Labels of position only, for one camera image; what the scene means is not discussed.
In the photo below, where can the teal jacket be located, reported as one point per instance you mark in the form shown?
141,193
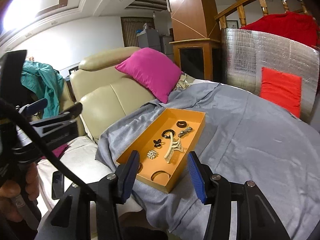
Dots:
50,85

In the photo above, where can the metal hair clip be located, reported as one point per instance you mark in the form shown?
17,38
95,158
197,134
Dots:
186,131

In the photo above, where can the patterned beige cushion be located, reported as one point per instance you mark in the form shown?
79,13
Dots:
183,82

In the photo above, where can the red blanket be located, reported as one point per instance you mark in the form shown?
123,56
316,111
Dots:
282,27

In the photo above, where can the brown slatted door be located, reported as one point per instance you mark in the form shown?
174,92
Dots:
128,32

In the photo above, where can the beige leather sofa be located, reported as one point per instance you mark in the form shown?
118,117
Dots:
100,100

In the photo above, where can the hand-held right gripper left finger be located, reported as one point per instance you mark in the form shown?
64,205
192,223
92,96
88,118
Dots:
130,175

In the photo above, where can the person's left hand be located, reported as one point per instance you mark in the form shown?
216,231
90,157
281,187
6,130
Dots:
31,180

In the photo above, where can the magenta cloth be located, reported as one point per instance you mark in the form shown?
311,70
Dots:
60,151

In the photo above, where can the black smartphone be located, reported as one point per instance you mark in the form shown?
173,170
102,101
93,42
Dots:
57,185

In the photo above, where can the small grey refrigerator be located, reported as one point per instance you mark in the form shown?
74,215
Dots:
166,45

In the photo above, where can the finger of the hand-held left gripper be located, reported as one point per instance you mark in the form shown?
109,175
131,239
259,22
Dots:
72,110
37,106

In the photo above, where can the black bow hair clip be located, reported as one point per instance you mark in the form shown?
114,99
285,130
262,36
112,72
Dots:
157,143

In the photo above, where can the brown scrunchie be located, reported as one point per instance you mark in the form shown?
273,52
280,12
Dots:
177,124

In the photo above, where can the wooden stair railing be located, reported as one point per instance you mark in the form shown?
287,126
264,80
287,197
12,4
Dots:
240,6

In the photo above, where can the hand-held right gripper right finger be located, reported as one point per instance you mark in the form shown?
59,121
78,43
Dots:
197,177

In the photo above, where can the wooden display cabinet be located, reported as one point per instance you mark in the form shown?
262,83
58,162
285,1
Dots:
192,60

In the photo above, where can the small picture frame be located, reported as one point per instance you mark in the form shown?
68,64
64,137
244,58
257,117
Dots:
232,24

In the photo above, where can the grey blanket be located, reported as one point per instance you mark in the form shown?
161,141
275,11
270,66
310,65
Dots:
250,142

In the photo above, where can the orange cardboard box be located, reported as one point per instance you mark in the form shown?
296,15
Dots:
172,116

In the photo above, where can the pink pillow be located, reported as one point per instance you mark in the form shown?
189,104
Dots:
150,72

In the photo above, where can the beige claw hair clip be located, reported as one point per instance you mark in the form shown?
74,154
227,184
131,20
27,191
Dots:
169,148

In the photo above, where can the red cloth patch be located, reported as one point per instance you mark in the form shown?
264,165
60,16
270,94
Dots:
280,90

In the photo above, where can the rhinestone brooch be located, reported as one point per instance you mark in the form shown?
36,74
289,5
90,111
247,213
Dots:
152,154

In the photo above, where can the wooden column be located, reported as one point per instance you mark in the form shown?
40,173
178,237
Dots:
190,10

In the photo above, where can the silver insulation panel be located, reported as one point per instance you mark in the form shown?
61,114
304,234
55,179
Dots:
250,60

